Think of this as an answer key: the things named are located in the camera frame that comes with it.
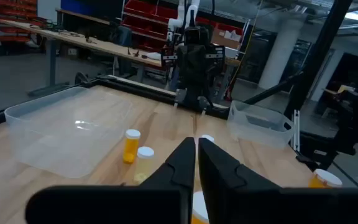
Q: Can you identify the large orange pill bottle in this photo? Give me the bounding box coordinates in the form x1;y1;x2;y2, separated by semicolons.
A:
308;168;343;189
191;190;210;224

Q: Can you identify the small pale yellow pill bottle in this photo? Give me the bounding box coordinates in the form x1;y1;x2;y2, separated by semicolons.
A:
133;146;155;184

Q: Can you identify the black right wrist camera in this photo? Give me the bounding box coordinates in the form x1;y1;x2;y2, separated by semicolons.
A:
184;26;210;46

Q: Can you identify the white metal bracket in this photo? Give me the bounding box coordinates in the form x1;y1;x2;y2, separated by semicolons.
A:
291;109;301;152

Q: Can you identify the black rig post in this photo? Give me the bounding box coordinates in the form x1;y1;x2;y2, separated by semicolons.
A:
283;0;353;121

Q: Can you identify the white round pillar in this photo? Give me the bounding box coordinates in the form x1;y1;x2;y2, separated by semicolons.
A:
257;18;306;91

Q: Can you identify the red storage bin rack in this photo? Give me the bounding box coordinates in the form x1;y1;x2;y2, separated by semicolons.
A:
0;0;48;44
121;0;244;53

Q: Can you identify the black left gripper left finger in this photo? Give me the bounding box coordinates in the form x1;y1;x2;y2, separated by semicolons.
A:
25;137;196;224

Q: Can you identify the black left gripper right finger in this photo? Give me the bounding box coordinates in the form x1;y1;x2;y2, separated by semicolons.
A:
198;138;358;224

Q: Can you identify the black rig strut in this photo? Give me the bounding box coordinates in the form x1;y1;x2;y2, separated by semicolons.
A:
243;72;304;106

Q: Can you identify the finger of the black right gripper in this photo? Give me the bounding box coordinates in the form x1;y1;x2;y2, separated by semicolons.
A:
177;45;196;91
195;45;214;91

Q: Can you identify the brown cardboard box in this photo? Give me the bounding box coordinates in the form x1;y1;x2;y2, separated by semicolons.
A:
211;27;242;50

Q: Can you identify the small orange pill bottle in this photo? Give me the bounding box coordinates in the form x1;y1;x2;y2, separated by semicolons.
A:
122;129;142;165

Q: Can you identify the long wooden workbench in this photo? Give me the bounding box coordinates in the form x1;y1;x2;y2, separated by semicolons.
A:
0;18;242;97

